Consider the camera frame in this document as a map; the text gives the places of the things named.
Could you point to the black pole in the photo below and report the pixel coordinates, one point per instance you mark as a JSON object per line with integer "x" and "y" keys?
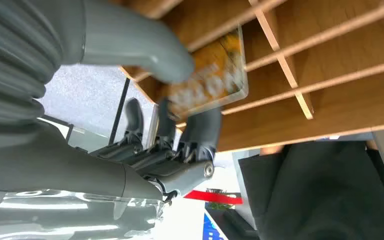
{"x": 119, "y": 111}

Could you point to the ribbed grey right arm sleeve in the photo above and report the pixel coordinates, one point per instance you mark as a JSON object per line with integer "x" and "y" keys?
{"x": 10, "y": 66}

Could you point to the blue sign board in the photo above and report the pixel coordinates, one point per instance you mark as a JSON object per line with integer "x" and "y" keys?
{"x": 212, "y": 231}

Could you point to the green plant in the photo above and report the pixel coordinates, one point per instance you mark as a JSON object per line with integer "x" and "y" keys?
{"x": 220, "y": 206}

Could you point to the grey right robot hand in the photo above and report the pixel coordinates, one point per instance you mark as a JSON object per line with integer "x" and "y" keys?
{"x": 79, "y": 169}

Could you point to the red banner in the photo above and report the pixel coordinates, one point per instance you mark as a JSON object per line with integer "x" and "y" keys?
{"x": 213, "y": 197}

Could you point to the person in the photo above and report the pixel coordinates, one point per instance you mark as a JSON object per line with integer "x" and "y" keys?
{"x": 318, "y": 195}

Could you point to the glossy grey cover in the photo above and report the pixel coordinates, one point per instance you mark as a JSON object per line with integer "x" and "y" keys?
{"x": 62, "y": 218}

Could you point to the wooden slotted card rack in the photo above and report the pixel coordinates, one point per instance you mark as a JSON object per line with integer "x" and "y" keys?
{"x": 337, "y": 82}

